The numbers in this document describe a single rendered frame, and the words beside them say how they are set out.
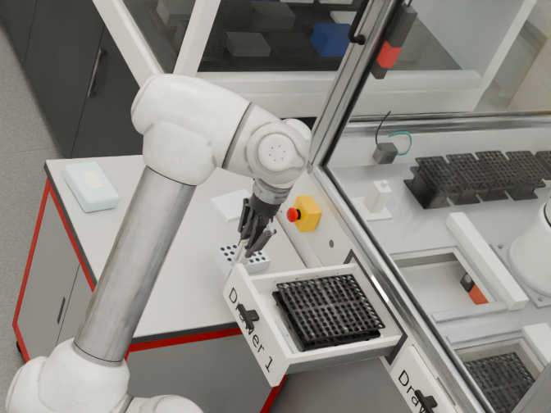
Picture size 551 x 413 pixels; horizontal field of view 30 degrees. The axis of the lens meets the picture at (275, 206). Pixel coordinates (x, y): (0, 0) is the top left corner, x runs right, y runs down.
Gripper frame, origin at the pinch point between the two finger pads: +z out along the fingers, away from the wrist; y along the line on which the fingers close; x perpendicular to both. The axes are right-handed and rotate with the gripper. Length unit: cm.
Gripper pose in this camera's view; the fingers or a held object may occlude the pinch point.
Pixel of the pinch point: (243, 251)
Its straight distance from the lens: 261.1
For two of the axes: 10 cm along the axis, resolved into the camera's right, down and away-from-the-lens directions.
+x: 8.1, -1.4, 5.7
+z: -3.1, 7.2, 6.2
